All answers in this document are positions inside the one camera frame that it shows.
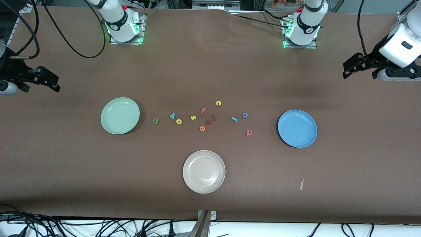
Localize light green plate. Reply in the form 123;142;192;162
101;97;140;135

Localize brown table cover sheet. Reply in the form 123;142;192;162
0;5;421;226

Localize blue plate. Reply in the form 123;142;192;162
278;109;318;148

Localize orange artificial flowers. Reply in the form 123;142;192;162
271;0;305;8

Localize grey power strip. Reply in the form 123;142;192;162
192;0;240;10

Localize beige plate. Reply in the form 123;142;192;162
183;150;226;194

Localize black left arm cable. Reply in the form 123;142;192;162
357;0;375;65

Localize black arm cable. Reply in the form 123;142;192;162
357;0;375;65
0;0;106;60

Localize aluminium frame rail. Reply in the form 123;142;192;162
396;2;411;21
7;4;33;45

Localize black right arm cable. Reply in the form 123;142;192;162
0;0;106;60

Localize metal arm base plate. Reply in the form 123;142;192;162
282;18;318;49
110;15;146;45

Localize black base cable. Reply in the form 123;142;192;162
230;14;287;29
260;9;286;21

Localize aluminium post bracket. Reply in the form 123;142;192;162
197;210;217;222

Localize aluminium camera post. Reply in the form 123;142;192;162
189;211;211;237

